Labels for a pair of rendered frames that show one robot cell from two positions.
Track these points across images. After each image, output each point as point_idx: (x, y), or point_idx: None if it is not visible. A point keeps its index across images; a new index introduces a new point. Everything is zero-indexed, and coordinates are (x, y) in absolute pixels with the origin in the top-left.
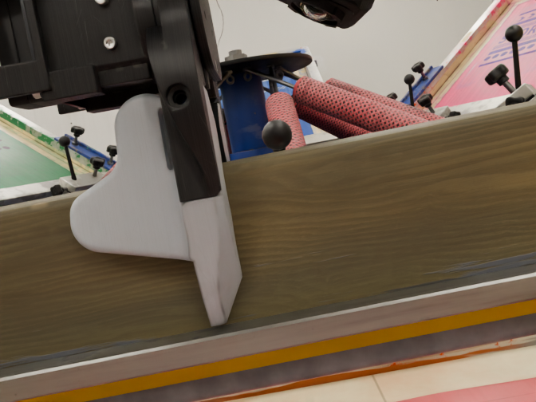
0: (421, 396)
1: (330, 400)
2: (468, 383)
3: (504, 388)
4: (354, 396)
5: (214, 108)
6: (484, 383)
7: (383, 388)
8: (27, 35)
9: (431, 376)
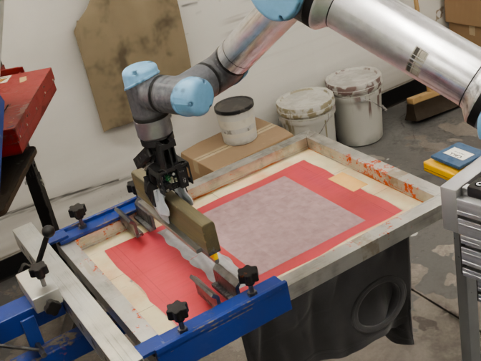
0: (119, 269)
1: (122, 284)
2: (111, 264)
3: (114, 258)
4: (120, 280)
5: (157, 187)
6: (111, 262)
7: (114, 277)
8: (186, 172)
9: (107, 271)
